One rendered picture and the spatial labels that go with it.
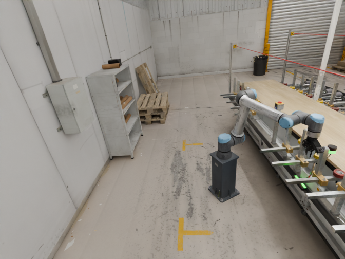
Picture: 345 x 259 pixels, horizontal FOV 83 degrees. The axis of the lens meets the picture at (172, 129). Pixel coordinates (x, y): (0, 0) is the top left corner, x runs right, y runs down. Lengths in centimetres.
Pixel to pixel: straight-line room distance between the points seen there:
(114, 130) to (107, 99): 56
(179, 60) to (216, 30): 198
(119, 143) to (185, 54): 649
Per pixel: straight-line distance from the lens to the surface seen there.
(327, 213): 201
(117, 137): 359
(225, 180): 262
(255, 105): 191
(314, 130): 180
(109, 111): 340
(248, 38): 962
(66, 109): 256
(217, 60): 947
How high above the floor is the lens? 206
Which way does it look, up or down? 27 degrees down
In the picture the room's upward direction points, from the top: 7 degrees counter-clockwise
